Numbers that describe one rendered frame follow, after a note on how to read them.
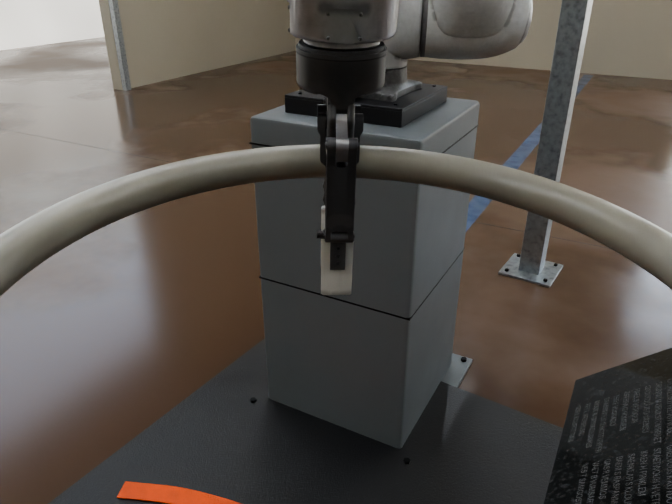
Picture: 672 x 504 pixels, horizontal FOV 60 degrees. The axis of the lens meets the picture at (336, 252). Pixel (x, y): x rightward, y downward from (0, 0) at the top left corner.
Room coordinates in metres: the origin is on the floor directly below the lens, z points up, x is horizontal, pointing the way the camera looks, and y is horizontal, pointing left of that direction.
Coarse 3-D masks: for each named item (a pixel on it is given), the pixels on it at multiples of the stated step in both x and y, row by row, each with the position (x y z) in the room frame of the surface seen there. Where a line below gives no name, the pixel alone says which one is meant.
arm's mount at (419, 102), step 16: (288, 96) 1.28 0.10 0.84; (304, 96) 1.26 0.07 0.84; (320, 96) 1.26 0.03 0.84; (416, 96) 1.27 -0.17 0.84; (432, 96) 1.30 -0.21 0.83; (288, 112) 1.28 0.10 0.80; (304, 112) 1.26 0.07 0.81; (368, 112) 1.18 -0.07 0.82; (384, 112) 1.17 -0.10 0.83; (400, 112) 1.15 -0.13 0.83; (416, 112) 1.22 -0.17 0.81
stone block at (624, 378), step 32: (576, 384) 0.62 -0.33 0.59; (608, 384) 0.57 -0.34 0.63; (640, 384) 0.53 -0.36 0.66; (576, 416) 0.54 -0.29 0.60; (608, 416) 0.50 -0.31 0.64; (640, 416) 0.47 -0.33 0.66; (576, 448) 0.48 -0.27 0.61; (608, 448) 0.45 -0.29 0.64; (640, 448) 0.42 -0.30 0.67; (576, 480) 0.42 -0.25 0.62; (608, 480) 0.40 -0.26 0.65; (640, 480) 0.38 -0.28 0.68
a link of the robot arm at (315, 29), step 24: (288, 0) 0.48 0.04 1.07; (312, 0) 0.46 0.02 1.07; (336, 0) 0.45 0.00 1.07; (360, 0) 0.46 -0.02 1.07; (384, 0) 0.47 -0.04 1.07; (312, 24) 0.46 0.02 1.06; (336, 24) 0.46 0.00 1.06; (360, 24) 0.46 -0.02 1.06; (384, 24) 0.47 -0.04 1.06; (336, 48) 0.47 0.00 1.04; (360, 48) 0.47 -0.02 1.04
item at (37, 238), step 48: (96, 192) 0.40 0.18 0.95; (144, 192) 0.42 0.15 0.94; (192, 192) 0.45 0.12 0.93; (480, 192) 0.46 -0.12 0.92; (528, 192) 0.44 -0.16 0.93; (576, 192) 0.42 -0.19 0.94; (0, 240) 0.33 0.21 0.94; (48, 240) 0.35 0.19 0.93; (624, 240) 0.37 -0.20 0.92; (0, 288) 0.30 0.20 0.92
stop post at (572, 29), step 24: (576, 0) 1.98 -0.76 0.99; (576, 24) 1.97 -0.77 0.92; (576, 48) 1.97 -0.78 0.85; (552, 72) 2.00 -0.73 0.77; (576, 72) 1.98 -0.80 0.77; (552, 96) 2.00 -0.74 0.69; (552, 120) 1.99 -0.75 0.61; (552, 144) 1.98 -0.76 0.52; (552, 168) 1.97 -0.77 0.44; (528, 216) 2.00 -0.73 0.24; (528, 240) 2.00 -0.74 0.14; (528, 264) 1.99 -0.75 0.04; (552, 264) 2.05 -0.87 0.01
